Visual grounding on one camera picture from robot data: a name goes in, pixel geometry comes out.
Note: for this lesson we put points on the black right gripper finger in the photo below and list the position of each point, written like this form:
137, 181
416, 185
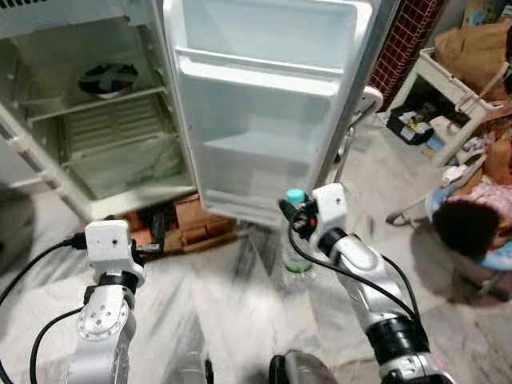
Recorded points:
284, 208

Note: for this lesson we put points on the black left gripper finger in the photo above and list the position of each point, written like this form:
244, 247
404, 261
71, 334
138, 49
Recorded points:
158, 228

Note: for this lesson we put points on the clear bottle teal cap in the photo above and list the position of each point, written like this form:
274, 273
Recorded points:
298, 254

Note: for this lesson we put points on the silver fridge door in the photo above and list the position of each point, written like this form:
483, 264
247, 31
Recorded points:
264, 104

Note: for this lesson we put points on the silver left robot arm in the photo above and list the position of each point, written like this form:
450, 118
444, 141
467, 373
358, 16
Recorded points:
100, 320

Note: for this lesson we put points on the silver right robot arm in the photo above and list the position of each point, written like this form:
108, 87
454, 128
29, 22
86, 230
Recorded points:
376, 276

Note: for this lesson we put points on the brick and wood fridge base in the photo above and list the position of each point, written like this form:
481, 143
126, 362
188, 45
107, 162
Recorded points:
196, 220

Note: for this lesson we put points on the clear fridge crisper drawer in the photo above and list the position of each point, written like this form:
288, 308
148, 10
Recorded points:
120, 168

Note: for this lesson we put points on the small silver fridge cabinet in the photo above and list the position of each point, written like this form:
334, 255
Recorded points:
72, 128

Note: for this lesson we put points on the grey left robot leg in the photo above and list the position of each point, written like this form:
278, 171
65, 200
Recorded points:
192, 370

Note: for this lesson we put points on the black box with items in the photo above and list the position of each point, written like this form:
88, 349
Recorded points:
410, 128

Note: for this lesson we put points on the child with black hair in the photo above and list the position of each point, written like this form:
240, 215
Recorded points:
468, 224

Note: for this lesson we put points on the black and white bowl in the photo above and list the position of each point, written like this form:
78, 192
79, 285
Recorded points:
108, 80

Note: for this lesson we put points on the white storage rack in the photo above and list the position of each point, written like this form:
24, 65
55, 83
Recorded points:
448, 80

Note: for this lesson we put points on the brown bag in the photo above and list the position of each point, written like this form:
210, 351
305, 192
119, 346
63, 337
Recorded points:
476, 52

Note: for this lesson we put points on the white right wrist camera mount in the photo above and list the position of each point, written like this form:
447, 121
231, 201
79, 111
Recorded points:
330, 206

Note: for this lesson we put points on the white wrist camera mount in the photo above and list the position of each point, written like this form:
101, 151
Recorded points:
330, 206
108, 240

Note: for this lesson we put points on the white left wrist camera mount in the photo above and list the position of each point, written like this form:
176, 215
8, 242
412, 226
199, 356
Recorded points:
108, 240

